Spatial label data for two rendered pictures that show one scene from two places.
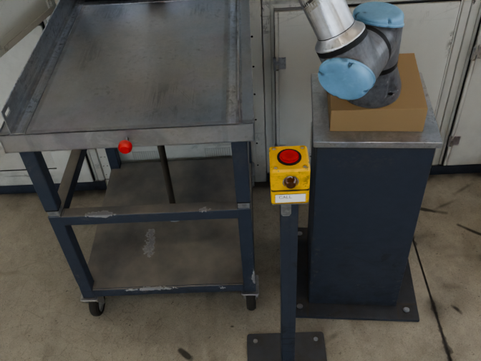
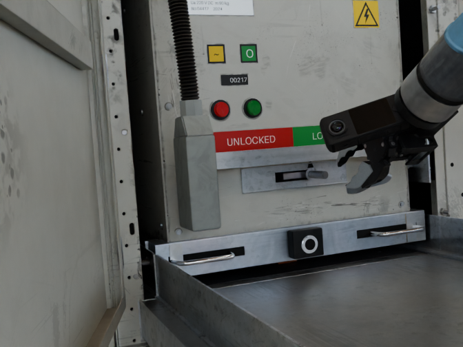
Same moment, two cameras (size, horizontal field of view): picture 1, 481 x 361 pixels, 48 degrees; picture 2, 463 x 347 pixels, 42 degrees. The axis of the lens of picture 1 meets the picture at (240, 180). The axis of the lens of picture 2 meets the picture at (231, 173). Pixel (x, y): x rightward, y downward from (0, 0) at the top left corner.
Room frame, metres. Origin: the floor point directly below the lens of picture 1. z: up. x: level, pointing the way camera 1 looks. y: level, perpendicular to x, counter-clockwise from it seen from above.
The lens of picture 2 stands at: (0.83, 0.77, 1.08)
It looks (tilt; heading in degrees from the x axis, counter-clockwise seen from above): 3 degrees down; 336
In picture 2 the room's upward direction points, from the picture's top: 4 degrees counter-clockwise
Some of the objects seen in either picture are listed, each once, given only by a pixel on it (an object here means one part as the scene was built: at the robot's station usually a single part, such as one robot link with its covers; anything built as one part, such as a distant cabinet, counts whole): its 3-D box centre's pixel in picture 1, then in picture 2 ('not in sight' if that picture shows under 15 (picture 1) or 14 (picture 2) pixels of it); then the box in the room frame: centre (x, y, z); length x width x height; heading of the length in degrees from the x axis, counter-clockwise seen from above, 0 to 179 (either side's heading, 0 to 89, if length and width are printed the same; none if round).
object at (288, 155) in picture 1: (289, 157); not in sight; (0.83, -0.10, 0.90); 0.04 x 0.04 x 0.02
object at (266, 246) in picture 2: not in sight; (296, 240); (1.78, 0.23, 0.89); 0.54 x 0.05 x 0.06; 87
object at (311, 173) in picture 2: not in sight; (315, 169); (1.74, 0.20, 1.02); 0.06 x 0.02 x 0.04; 177
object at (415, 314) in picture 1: (348, 270); not in sight; (1.19, -0.37, 0.01); 0.44 x 0.40 x 0.02; 83
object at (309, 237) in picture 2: not in sight; (306, 242); (1.74, 0.23, 0.90); 0.06 x 0.03 x 0.05; 87
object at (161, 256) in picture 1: (163, 157); not in sight; (1.38, 0.25, 0.46); 0.64 x 0.58 x 0.66; 177
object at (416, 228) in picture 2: not in sight; (396, 230); (1.73, 0.04, 0.90); 0.11 x 0.05 x 0.01; 87
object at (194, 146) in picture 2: not in sight; (195, 172); (1.70, 0.45, 1.04); 0.08 x 0.05 x 0.17; 177
